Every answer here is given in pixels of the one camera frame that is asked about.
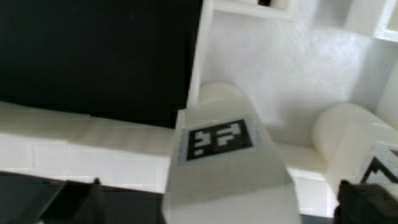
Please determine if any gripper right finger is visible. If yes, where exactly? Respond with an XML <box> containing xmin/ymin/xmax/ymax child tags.
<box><xmin>332</xmin><ymin>180</ymin><xmax>398</xmax><ymax>224</ymax></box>

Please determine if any white chair leg block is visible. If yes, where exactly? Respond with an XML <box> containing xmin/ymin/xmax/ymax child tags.
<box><xmin>162</xmin><ymin>82</ymin><xmax>302</xmax><ymax>224</ymax></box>
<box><xmin>313</xmin><ymin>104</ymin><xmax>398</xmax><ymax>190</ymax></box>

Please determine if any white chair seat part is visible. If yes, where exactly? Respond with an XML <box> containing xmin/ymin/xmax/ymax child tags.
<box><xmin>197</xmin><ymin>0</ymin><xmax>398</xmax><ymax>217</ymax></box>

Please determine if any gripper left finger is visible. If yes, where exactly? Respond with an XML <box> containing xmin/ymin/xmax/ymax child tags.
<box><xmin>0</xmin><ymin>171</ymin><xmax>165</xmax><ymax>224</ymax></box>

